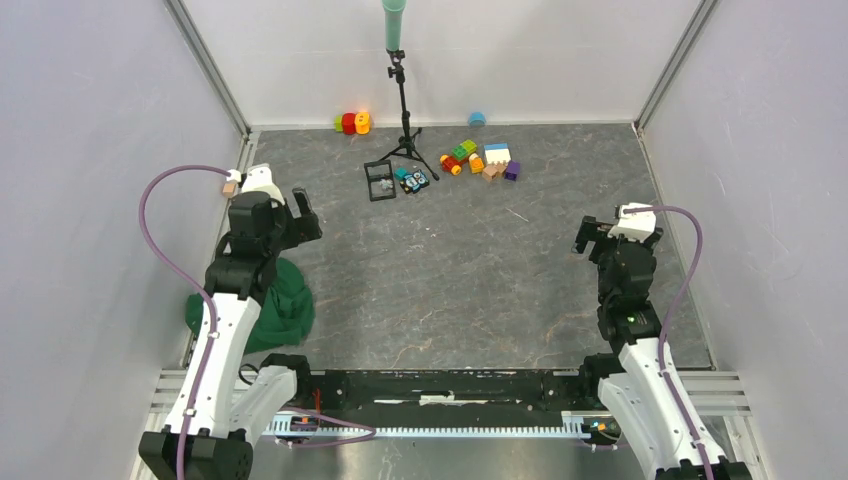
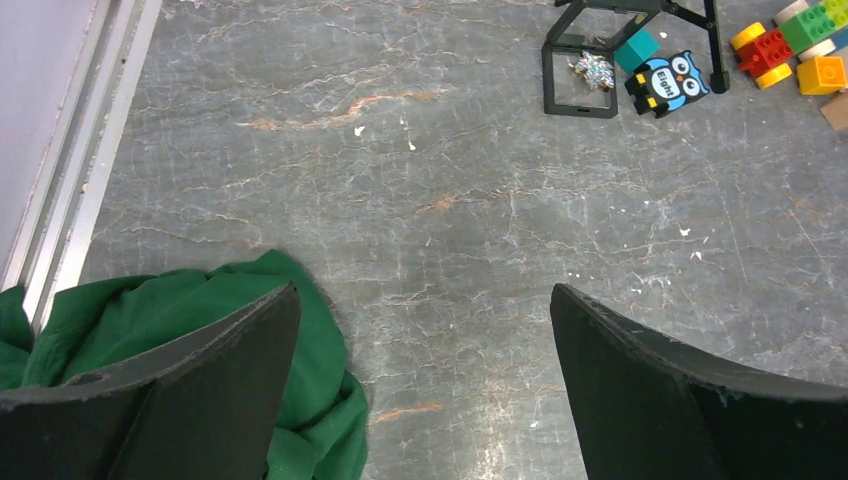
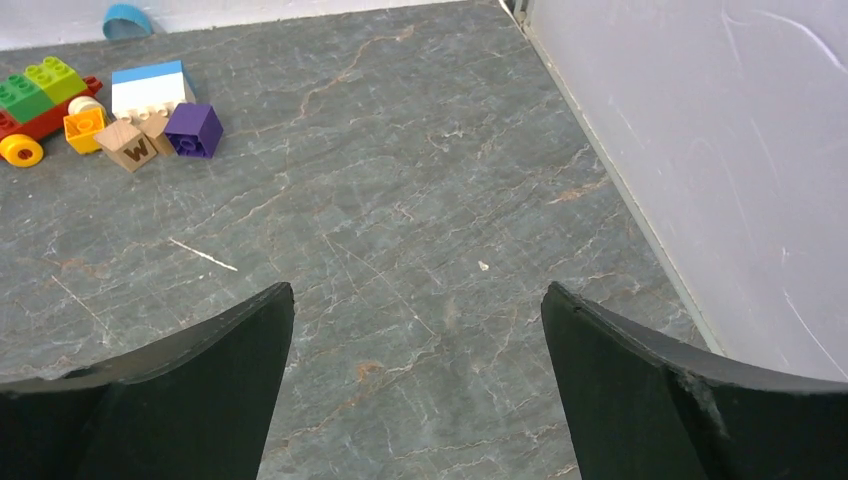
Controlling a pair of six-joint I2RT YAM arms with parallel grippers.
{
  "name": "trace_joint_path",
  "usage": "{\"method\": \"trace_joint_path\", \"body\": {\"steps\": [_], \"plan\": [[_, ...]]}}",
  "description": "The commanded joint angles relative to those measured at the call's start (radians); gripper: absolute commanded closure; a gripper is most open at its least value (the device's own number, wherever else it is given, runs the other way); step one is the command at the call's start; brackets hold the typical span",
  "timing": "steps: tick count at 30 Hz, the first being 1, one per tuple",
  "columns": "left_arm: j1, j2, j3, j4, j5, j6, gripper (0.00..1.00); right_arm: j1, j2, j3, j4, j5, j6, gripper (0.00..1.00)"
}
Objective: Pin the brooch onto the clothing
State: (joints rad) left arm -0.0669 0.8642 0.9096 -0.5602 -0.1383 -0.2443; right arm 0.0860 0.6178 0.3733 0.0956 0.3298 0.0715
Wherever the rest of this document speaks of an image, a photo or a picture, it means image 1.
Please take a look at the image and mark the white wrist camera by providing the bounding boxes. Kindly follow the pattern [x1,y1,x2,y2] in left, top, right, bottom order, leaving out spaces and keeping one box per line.
[240,163,286,204]
[606,203,664,245]

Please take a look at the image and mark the teal cylinder on tripod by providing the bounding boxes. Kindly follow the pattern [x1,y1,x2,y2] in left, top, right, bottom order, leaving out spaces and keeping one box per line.
[381,0,407,52]

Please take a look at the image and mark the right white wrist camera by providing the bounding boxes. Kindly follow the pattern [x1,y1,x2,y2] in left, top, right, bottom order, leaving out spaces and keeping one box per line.
[606,203,664,245]

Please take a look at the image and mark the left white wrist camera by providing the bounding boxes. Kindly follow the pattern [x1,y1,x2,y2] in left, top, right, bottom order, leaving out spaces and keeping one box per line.
[240,163,286,204]

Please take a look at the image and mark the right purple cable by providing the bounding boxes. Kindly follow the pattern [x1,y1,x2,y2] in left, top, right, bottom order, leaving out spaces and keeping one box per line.
[622,205,717,480]

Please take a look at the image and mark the teal black toy block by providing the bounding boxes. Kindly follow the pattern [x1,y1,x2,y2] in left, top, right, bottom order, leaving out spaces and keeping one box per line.
[394,168,431,194]

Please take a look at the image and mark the green red toy blocks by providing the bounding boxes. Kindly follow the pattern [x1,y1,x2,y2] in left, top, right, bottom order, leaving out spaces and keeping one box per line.
[439,139,478,176]

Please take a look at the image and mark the black brooch tray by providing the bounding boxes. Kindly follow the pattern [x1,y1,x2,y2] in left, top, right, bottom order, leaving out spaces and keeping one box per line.
[363,159,397,202]

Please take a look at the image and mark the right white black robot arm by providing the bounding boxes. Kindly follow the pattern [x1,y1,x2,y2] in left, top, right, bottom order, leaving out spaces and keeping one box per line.
[572,204,752,479]

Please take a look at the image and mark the tan toy block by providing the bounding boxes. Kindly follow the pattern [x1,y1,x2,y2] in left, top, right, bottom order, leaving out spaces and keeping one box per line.
[481,163,507,182]

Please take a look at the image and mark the purple cable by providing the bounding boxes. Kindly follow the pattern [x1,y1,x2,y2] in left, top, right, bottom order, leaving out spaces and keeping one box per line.
[622,205,717,480]
[137,164,243,480]

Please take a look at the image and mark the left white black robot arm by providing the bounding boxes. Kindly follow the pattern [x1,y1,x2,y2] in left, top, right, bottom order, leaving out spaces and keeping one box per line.
[138,188,322,479]

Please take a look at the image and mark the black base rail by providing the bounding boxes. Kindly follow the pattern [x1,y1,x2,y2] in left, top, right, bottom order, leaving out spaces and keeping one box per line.
[285,369,605,429]

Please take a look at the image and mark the blue toy cup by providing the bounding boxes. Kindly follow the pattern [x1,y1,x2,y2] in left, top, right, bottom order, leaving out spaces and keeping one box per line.
[467,111,487,128]

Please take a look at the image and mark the red orange green toy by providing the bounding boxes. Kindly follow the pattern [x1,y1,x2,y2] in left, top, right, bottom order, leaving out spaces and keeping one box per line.
[334,111,372,135]

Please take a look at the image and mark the purple toy block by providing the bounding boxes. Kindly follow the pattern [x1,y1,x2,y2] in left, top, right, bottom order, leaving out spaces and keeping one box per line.
[503,161,521,181]

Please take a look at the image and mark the orange yellow toy block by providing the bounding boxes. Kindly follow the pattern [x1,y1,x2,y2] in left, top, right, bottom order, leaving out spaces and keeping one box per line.
[468,153,485,174]

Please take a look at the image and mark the white blue toy block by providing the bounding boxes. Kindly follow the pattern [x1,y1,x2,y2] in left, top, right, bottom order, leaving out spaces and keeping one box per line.
[483,143,511,164]

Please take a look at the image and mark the black tripod stand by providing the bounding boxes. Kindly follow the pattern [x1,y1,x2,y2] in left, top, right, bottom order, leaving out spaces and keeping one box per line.
[380,50,440,181]

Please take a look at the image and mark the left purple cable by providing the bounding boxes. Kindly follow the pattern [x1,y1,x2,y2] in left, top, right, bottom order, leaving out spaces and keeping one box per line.
[137,164,243,480]

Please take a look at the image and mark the green cloth garment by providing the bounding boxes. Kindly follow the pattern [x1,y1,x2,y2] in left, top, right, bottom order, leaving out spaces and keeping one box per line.
[184,257,315,355]

